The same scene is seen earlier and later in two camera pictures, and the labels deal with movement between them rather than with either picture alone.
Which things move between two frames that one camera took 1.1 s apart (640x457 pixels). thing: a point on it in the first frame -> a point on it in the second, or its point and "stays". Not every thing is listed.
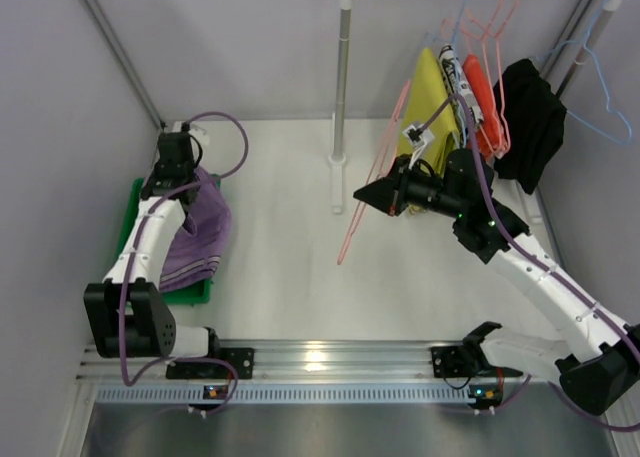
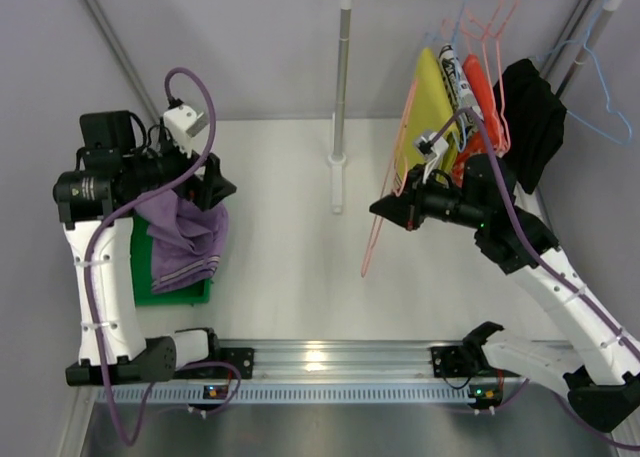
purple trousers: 196,262 stays
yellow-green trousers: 433,130 stays
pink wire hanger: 387,160 -> 390,192
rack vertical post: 338,159 stays
